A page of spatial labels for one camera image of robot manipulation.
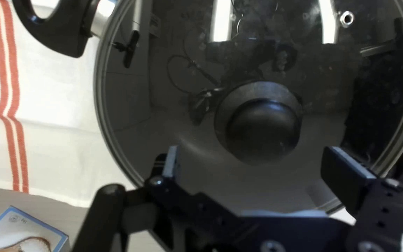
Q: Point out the glass lid with black knob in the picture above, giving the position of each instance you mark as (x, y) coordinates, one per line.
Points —
(164, 117)

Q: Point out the white towel with red stripes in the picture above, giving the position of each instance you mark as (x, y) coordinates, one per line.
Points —
(56, 117)

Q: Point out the black cooking pot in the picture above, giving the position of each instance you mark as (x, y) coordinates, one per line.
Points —
(66, 40)

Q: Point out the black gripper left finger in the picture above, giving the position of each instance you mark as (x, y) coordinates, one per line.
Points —
(178, 219)

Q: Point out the blue and white carton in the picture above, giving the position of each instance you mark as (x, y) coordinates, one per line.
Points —
(6, 233)

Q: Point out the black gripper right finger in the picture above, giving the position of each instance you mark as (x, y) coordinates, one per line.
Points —
(384, 215)

